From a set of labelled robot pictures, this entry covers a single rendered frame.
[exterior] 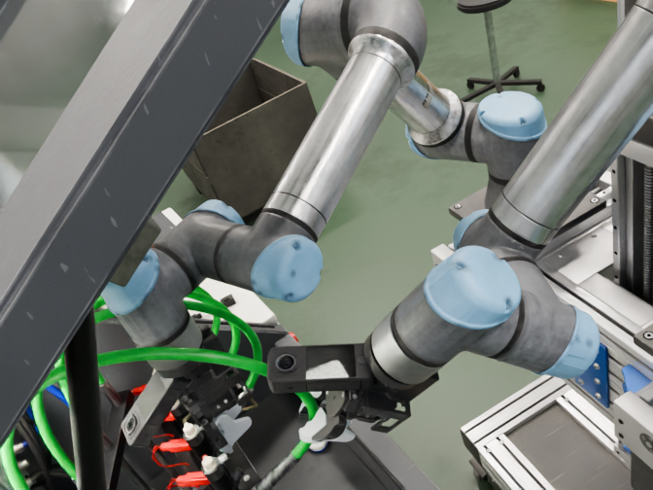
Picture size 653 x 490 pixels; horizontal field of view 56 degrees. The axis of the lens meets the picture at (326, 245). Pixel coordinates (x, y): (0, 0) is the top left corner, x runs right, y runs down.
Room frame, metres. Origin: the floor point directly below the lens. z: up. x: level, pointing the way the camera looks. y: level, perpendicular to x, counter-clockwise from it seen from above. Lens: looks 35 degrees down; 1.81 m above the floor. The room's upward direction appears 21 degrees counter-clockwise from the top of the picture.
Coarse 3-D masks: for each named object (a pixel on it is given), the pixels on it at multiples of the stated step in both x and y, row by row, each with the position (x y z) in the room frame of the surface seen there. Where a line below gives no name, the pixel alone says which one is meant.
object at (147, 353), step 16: (112, 352) 0.52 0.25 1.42; (128, 352) 0.51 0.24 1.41; (144, 352) 0.51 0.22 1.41; (160, 352) 0.51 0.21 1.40; (176, 352) 0.51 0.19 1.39; (192, 352) 0.51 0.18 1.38; (208, 352) 0.51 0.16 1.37; (224, 352) 0.52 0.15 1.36; (64, 368) 0.51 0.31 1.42; (256, 368) 0.51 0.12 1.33; (48, 384) 0.51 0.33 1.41; (304, 400) 0.51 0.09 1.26; (304, 448) 0.51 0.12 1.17; (16, 464) 0.52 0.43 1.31; (16, 480) 0.52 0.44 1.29
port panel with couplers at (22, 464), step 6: (18, 444) 0.78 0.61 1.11; (18, 450) 0.77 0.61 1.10; (0, 456) 0.74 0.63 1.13; (0, 462) 0.73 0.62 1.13; (18, 462) 0.73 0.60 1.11; (24, 462) 0.73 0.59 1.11; (0, 468) 0.71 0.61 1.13; (24, 468) 0.73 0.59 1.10; (0, 474) 0.70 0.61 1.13; (6, 474) 0.71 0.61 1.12; (6, 480) 0.69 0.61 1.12; (30, 480) 0.69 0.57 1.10; (30, 486) 0.69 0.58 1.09
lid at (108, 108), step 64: (0, 0) 0.90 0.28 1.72; (64, 0) 0.62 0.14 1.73; (128, 0) 0.45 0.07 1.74; (192, 0) 0.30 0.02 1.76; (256, 0) 0.31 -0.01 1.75; (0, 64) 0.69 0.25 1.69; (64, 64) 0.49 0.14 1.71; (128, 64) 0.31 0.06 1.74; (192, 64) 0.29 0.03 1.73; (0, 128) 0.53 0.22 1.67; (64, 128) 0.33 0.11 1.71; (128, 128) 0.28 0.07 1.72; (192, 128) 0.29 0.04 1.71; (0, 192) 0.42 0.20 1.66; (64, 192) 0.27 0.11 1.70; (128, 192) 0.27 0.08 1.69; (0, 256) 0.29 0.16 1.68; (64, 256) 0.26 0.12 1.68; (128, 256) 0.29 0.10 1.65; (0, 320) 0.25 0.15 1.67; (64, 320) 0.25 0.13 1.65; (0, 384) 0.24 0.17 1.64; (0, 448) 0.23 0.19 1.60
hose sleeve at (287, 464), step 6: (288, 456) 0.51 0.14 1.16; (282, 462) 0.51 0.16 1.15; (288, 462) 0.51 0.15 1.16; (294, 462) 0.50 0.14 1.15; (276, 468) 0.51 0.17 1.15; (282, 468) 0.51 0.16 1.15; (288, 468) 0.50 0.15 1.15; (270, 474) 0.51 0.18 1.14; (276, 474) 0.51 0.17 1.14; (282, 474) 0.50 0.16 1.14; (264, 480) 0.51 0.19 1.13; (270, 480) 0.51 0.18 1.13; (276, 480) 0.51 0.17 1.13; (258, 486) 0.51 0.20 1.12; (264, 486) 0.51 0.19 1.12; (270, 486) 0.51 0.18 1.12
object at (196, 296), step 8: (192, 296) 0.78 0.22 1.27; (200, 296) 0.78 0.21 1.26; (208, 296) 0.79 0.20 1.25; (96, 304) 0.73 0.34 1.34; (104, 304) 0.74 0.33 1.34; (216, 304) 0.79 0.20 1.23; (232, 328) 0.79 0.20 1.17; (232, 336) 0.79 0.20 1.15; (232, 344) 0.79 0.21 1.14; (232, 352) 0.78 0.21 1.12; (64, 360) 0.71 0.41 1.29; (64, 384) 0.70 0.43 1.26; (64, 392) 0.70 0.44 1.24; (104, 440) 0.69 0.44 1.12; (104, 448) 0.69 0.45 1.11
